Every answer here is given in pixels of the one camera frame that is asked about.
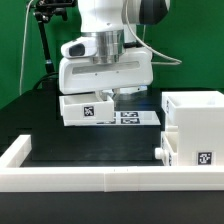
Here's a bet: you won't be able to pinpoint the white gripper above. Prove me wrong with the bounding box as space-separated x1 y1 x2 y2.
59 47 153 101

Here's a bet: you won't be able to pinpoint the white drawer box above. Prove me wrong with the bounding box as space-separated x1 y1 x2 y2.
59 93 114 126
154 131 177 166

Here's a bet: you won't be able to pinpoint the white drawer cabinet frame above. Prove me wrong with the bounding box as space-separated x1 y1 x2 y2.
161 91 224 166

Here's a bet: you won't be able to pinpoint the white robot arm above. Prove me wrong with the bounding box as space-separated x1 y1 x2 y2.
59 0 170 95

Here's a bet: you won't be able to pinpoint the white fiducial marker plate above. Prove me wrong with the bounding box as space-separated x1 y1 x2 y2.
100 111 160 126

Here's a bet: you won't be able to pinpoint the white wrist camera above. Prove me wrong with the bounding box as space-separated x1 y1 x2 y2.
61 37 97 58

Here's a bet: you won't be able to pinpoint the black cables at base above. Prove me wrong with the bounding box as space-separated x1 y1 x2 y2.
31 71 61 91

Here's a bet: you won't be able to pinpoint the black camera stand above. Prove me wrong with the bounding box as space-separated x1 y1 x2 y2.
31 0 77 89

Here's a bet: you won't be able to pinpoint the white workspace border frame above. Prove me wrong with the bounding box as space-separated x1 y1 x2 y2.
0 135 224 192

